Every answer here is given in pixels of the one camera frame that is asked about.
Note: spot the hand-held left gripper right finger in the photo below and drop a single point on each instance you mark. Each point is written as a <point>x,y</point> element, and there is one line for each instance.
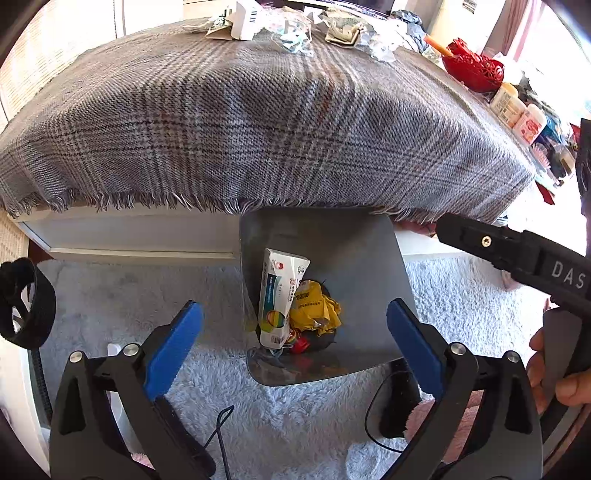
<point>415,350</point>

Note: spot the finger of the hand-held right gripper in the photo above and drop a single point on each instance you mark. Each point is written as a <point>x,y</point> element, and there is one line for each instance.
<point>471,240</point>

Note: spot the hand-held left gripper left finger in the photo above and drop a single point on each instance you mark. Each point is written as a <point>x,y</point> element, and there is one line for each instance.
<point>175,350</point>

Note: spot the grey trash bin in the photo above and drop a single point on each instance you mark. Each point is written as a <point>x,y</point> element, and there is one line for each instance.
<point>351,277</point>

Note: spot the person's right hand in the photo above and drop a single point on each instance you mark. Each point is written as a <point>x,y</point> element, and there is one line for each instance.
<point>575,390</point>

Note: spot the white power strip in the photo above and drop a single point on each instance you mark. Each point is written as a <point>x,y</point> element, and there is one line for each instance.
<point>113,348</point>

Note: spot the pink fluffy slipper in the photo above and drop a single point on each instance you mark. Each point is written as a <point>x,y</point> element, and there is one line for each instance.
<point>468,429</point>

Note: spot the yellow crumpled wrapper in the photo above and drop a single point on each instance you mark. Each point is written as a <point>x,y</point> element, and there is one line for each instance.
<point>318,309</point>

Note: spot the white medicine box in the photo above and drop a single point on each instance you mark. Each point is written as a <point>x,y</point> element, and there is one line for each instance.
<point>277,300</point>

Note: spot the grey fluffy rug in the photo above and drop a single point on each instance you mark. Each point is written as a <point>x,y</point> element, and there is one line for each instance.
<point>277,415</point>

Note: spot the white pink bottle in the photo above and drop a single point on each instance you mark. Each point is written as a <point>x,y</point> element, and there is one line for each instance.
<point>528,125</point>

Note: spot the blue plastic packet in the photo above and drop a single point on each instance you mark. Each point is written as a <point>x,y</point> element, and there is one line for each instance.
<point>550,131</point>

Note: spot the white bottle yellow cap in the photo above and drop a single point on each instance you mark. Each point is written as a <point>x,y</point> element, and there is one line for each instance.
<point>507,106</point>

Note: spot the red openwork basket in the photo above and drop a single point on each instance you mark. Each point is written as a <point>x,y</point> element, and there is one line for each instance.
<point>475,69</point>

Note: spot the orange stick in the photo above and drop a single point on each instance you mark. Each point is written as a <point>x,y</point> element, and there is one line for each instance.
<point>436,45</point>

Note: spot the clear plastic wrapper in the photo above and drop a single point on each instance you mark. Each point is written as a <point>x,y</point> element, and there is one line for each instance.
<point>288,30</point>
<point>383,41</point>

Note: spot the cream cabinet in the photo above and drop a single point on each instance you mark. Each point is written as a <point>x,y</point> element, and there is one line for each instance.
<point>461,21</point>

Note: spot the black plastic bag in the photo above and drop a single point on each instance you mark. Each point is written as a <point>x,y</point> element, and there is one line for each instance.
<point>413,27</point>

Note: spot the pink curtain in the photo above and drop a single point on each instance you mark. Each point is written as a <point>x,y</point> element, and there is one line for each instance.
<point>519,23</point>

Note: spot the grey plaid blanket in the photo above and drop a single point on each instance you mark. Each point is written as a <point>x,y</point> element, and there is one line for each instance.
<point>231,129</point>

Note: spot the beige cardboard packaging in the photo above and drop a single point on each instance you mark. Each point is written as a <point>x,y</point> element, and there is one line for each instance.
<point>341,30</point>

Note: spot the white cardboard box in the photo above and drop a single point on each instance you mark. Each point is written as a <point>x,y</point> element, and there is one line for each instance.
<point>244,18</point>

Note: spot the beige woven panel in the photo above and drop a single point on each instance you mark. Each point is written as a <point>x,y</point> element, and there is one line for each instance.
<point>51,55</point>

